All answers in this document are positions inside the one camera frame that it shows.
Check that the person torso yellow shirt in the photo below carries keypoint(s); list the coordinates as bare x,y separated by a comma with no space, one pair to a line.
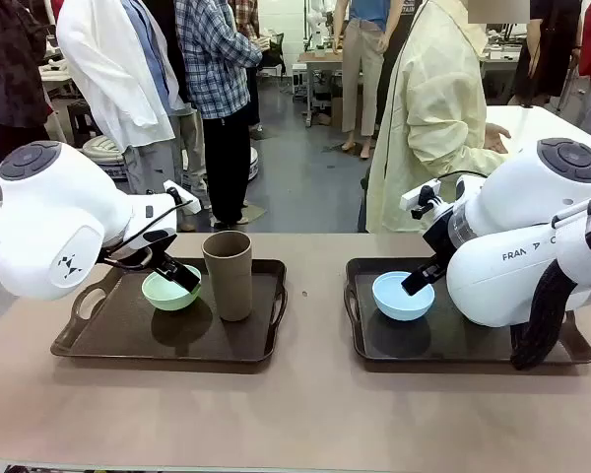
423,98

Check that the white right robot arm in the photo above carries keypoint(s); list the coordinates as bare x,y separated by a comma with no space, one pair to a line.
522,197

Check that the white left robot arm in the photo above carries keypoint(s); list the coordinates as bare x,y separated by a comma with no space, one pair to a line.
54,207

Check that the light blue bowl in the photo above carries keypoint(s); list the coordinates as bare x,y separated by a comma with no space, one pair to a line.
394,306

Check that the brown tall cup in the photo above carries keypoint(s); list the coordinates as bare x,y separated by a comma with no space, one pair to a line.
229,286

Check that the person right forearm yellow sleeve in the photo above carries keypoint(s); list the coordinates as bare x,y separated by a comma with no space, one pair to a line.
448,154

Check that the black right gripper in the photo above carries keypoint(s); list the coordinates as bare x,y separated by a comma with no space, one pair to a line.
440,241

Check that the person in dark patterned top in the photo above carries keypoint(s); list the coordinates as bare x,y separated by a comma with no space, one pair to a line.
10,74

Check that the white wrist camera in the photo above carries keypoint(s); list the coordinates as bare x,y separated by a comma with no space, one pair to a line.
418,196
184,197

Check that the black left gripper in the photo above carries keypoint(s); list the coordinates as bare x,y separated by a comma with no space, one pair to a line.
143,246

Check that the figure in white shirt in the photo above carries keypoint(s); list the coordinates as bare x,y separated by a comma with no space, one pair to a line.
108,74

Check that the person in plaid shirt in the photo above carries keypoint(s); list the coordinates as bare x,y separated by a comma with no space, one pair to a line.
216,59

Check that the person in black dress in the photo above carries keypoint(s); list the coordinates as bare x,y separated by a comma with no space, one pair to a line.
546,49

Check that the dark brown serving tray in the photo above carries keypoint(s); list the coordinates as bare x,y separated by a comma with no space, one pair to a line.
128,337
448,342

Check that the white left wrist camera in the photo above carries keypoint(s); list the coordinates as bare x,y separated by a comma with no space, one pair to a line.
184,197

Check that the white side table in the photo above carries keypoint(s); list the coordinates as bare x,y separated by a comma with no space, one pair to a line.
546,123

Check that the grey plastic stool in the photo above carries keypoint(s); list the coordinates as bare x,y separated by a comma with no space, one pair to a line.
83,120

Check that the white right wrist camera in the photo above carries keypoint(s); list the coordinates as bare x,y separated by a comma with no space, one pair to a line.
418,196

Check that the person right hand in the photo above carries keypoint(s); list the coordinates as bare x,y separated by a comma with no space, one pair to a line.
495,138

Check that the pale green bowl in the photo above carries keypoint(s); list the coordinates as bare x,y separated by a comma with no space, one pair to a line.
163,297

